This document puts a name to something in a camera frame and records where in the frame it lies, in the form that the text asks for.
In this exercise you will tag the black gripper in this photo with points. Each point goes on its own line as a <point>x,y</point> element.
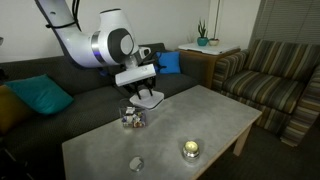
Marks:
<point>140,85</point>

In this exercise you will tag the white square lid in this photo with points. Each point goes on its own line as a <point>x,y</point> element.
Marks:
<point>151,101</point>

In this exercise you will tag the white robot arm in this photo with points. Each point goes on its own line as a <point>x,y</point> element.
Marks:
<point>83,46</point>

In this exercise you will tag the clear container with candies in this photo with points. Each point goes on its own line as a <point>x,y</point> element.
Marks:
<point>133,119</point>

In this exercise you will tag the dark grey fabric sofa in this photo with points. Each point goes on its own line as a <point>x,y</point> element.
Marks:
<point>173,83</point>

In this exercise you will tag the blue throw cushion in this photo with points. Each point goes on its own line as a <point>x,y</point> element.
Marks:
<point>171,63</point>

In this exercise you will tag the wooden side table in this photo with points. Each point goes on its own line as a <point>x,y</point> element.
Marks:
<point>208,66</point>

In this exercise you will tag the round silver metal disc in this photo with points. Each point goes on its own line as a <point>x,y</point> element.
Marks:
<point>136,164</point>

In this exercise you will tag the candle in silver tin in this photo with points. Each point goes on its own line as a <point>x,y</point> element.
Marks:
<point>191,151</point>

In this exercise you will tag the plant in teal pot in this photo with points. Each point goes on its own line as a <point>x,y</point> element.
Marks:
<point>202,40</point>

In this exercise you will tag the small white pot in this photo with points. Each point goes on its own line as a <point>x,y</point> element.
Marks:
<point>213,42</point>

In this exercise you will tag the teal throw cushion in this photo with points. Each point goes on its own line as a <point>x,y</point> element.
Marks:
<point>40,95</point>

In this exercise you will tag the wooden table leg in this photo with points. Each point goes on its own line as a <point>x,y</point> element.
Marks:
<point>241,141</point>

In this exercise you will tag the striped armchair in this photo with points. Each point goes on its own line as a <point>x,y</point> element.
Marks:
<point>266,86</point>

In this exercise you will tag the mustard yellow cushion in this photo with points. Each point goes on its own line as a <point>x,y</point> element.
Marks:
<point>11,108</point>

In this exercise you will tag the grey window blinds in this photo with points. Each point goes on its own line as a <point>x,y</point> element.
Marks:
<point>290,20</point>

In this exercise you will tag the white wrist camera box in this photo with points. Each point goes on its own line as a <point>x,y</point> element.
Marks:
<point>135,76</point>

